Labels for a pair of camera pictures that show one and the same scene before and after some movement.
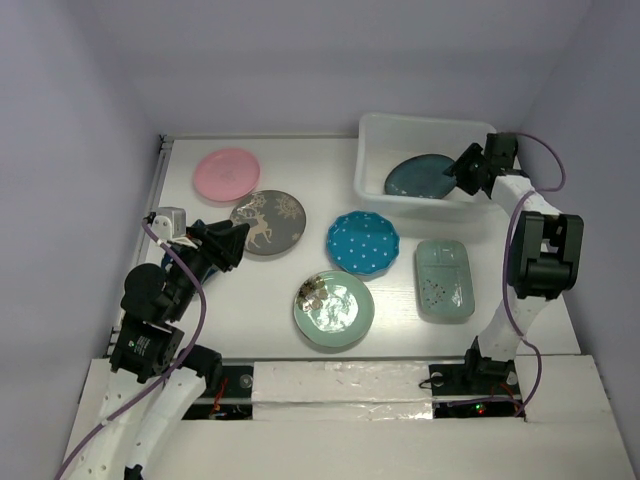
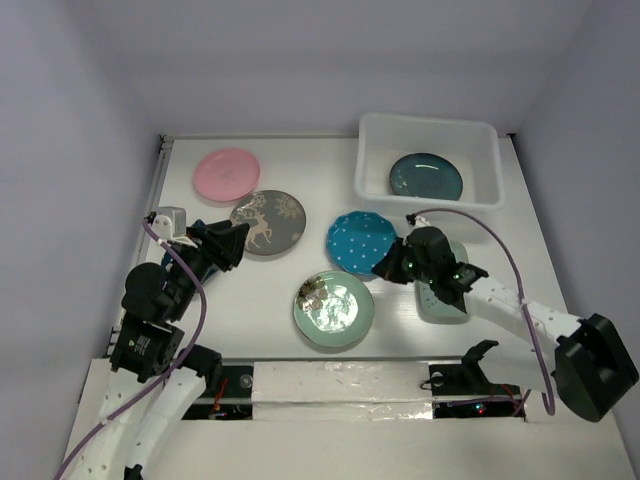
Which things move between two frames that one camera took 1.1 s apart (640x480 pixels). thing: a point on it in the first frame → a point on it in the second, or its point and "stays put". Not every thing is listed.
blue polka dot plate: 366,244 stays put
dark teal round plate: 421,176 stays put
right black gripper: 460,168 → 389,266
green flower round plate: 334,308 stays put
